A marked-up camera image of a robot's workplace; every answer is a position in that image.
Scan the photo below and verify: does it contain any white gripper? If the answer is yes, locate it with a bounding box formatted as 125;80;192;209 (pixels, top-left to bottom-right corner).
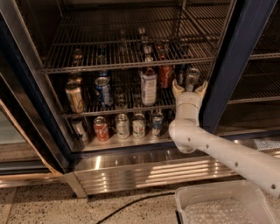
172;79;208;107

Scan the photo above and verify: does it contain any silver redbull can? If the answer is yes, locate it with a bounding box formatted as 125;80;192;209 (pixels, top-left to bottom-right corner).
185;68;200;92

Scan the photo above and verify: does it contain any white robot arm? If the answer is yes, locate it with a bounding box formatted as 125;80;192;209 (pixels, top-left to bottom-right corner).
169;80;280;199

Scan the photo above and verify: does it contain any dark can behind redbull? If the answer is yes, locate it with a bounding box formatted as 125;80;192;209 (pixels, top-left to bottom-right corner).
175;64;187;86

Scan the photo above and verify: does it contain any red coca cola can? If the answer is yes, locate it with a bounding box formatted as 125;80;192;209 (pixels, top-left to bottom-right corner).
158;66;173;88

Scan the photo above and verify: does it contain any blue silver can bottom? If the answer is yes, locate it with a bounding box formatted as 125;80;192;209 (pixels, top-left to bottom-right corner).
151;112;164;137

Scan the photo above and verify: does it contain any white green can bottom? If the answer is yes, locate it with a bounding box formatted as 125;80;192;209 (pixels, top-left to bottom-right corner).
132;113;146;138

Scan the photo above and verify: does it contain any white can bottom shelf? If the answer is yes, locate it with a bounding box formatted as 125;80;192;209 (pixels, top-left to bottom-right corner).
115;114;130;139

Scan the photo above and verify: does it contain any blue pepsi can middle shelf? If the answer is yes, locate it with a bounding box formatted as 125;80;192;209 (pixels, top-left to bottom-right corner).
94;77;113;108

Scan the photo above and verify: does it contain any red coke can bottom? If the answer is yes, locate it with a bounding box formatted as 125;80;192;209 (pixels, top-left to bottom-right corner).
94;116;109;142

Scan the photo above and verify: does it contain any stainless steel fridge cabinet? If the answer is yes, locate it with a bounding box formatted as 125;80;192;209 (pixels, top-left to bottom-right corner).
0;0;279;197

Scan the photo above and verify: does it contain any gold can middle shelf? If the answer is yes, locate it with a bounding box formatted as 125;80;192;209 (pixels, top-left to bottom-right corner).
65;83;84;114

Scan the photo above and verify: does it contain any silver can bottom left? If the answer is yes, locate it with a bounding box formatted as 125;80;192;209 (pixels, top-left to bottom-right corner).
71;118;88;142

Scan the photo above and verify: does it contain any open fridge glass door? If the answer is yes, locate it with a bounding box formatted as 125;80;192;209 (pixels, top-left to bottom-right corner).
0;53;63;188

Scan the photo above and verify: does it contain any white labelled drink bottle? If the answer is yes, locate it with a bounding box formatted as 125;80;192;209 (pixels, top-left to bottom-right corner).
140;66;158;106

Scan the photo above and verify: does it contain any clear plastic bin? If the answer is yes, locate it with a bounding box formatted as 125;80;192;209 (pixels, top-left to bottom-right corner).
175;180;278;224

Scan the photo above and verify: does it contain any bubble wrap sheet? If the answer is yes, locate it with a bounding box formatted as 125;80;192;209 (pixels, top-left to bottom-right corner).
185;199;259;224

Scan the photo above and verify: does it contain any right compartment wire shelf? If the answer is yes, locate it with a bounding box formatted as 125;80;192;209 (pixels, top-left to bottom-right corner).
227;0;280;105

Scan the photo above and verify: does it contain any upper wire shelf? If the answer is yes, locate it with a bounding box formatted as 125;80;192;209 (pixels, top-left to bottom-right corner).
42;0;234;74

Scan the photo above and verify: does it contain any middle wire shelf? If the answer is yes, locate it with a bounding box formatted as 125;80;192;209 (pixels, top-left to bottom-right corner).
46;62;215;119

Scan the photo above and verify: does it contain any black floor cable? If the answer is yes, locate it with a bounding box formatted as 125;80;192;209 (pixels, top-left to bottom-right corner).
95;191;176;224

